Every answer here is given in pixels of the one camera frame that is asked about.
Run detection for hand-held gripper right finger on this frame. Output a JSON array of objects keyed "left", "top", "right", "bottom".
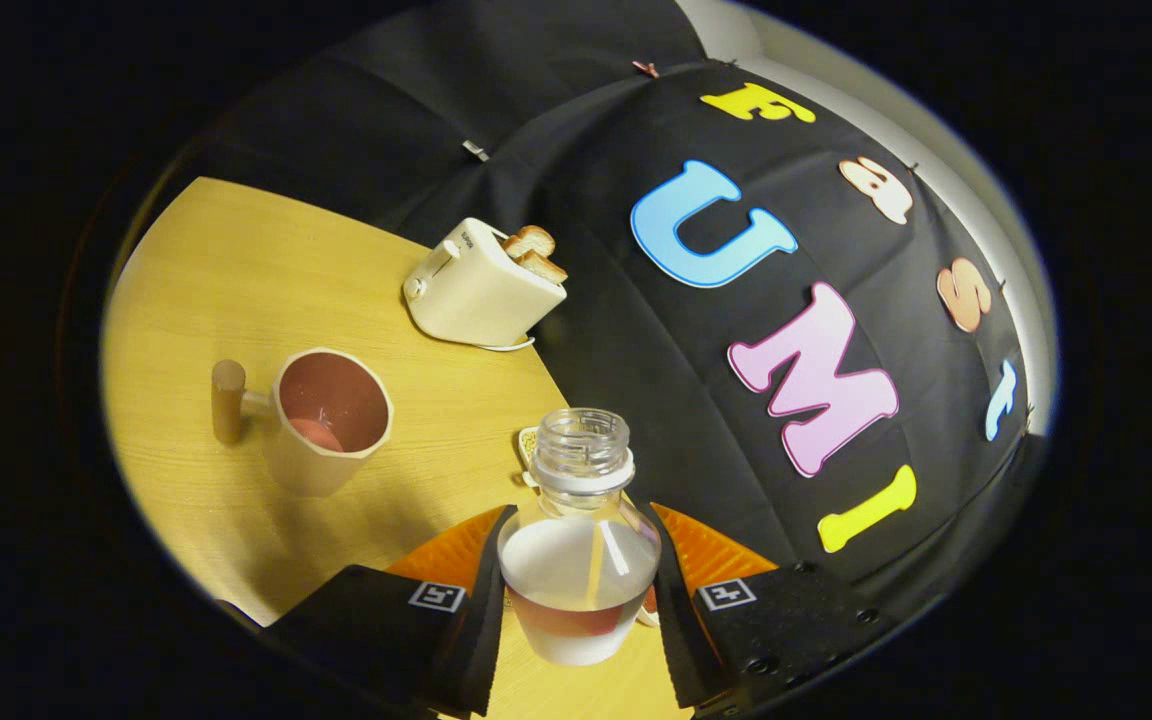
[{"left": 648, "top": 500, "right": 887, "bottom": 713}]

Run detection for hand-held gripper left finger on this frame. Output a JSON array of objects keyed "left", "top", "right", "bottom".
[{"left": 261, "top": 503, "right": 519, "bottom": 719}]

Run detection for clear juice bottle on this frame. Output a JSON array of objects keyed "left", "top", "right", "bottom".
[{"left": 496, "top": 407, "right": 662, "bottom": 668}]

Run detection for cream cup with wooden handle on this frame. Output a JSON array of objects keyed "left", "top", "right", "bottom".
[{"left": 212, "top": 347, "right": 395, "bottom": 499}]

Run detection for black backdrop cloth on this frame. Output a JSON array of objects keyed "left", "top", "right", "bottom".
[{"left": 176, "top": 0, "right": 1052, "bottom": 601}]

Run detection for cream toaster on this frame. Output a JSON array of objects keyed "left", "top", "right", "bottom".
[{"left": 402, "top": 217, "right": 569, "bottom": 349}]

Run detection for toast bread slice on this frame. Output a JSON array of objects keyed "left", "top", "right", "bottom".
[
  {"left": 519, "top": 251, "right": 569, "bottom": 286},
  {"left": 502, "top": 226, "right": 557, "bottom": 259}
]

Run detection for wooden table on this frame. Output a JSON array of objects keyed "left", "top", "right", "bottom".
[{"left": 101, "top": 177, "right": 697, "bottom": 720}]

